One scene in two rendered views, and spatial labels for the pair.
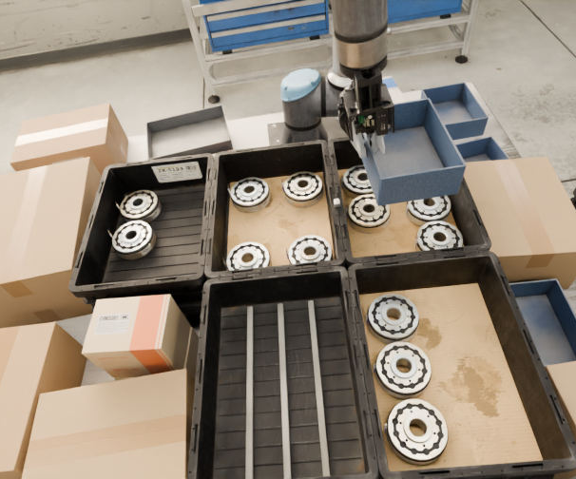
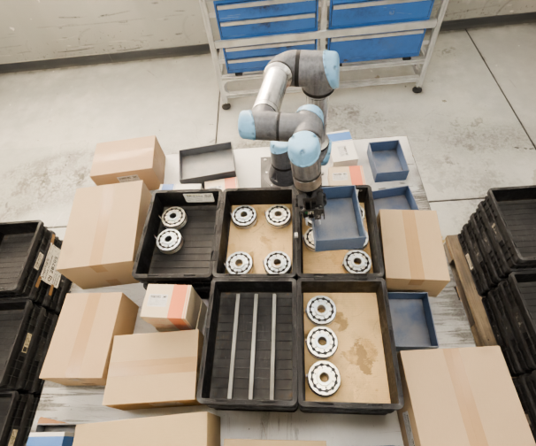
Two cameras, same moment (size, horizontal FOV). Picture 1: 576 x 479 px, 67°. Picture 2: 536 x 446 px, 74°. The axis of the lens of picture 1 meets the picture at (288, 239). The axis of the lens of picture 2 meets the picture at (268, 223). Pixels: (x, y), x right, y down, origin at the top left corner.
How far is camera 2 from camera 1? 0.40 m
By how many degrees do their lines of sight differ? 6
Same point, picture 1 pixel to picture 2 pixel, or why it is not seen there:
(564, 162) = (477, 184)
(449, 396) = (346, 360)
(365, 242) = (312, 257)
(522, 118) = (454, 144)
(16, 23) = (80, 32)
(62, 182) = (125, 197)
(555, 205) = (432, 247)
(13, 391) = (99, 332)
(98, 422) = (148, 356)
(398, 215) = not seen: hidden behind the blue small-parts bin
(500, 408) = (373, 370)
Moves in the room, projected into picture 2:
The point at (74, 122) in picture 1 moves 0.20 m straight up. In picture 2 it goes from (131, 148) to (113, 116)
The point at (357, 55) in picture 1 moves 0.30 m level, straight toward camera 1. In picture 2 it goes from (303, 187) to (284, 296)
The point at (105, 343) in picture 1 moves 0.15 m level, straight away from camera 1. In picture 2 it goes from (153, 311) to (129, 284)
